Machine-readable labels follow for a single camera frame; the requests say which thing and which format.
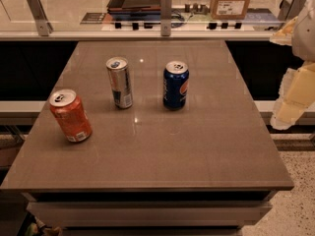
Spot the blue pepsi can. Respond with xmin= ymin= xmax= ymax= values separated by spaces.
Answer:
xmin=163 ymin=61 xmax=189 ymax=110

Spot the right metal glass bracket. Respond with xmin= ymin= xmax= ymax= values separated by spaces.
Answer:
xmin=278 ymin=0 xmax=306 ymax=22

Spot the cardboard box with label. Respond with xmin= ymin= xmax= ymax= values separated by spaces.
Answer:
xmin=210 ymin=0 xmax=250 ymax=20

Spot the glass barrier panel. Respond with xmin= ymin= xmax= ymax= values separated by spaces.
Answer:
xmin=0 ymin=0 xmax=296 ymax=32

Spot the silver slim energy drink can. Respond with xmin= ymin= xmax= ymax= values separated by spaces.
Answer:
xmin=106 ymin=57 xmax=133 ymax=109

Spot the metal glass bracket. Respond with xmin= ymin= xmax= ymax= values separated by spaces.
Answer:
xmin=160 ymin=0 xmax=172 ymax=36
xmin=278 ymin=0 xmax=306 ymax=22
xmin=27 ymin=0 xmax=53 ymax=36

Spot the left metal glass bracket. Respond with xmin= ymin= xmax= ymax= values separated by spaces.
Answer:
xmin=27 ymin=0 xmax=53 ymax=36

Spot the red coke can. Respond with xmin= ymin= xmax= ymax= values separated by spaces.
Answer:
xmin=49 ymin=89 xmax=93 ymax=143

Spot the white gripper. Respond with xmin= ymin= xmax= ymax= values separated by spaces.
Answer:
xmin=270 ymin=0 xmax=315 ymax=130

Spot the middle metal glass bracket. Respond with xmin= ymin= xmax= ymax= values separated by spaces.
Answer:
xmin=160 ymin=0 xmax=172 ymax=36

